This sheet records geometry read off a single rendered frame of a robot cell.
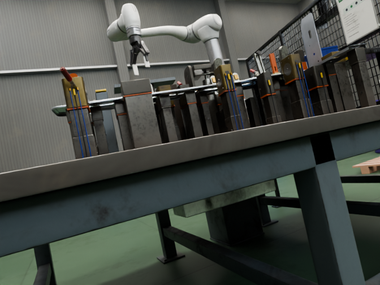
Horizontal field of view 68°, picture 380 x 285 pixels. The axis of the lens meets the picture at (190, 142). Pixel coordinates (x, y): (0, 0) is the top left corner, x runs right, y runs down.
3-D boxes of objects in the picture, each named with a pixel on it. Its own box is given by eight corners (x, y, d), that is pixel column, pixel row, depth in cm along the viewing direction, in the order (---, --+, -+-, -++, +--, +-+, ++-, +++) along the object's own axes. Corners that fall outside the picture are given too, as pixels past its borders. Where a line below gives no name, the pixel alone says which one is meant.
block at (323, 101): (329, 121, 134) (316, 63, 136) (313, 125, 146) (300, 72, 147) (342, 119, 136) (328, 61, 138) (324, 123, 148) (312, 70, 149)
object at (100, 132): (101, 168, 128) (89, 106, 130) (102, 168, 133) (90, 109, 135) (112, 166, 130) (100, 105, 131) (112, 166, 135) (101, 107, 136)
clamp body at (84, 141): (76, 173, 103) (58, 76, 105) (81, 173, 116) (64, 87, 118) (100, 168, 105) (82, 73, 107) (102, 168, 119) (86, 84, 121)
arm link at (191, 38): (176, 28, 215) (189, 20, 206) (191, 33, 229) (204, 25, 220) (179, 44, 215) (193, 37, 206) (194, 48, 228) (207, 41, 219)
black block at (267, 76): (279, 132, 130) (264, 70, 132) (268, 134, 139) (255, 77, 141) (289, 130, 131) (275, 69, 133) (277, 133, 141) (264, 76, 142)
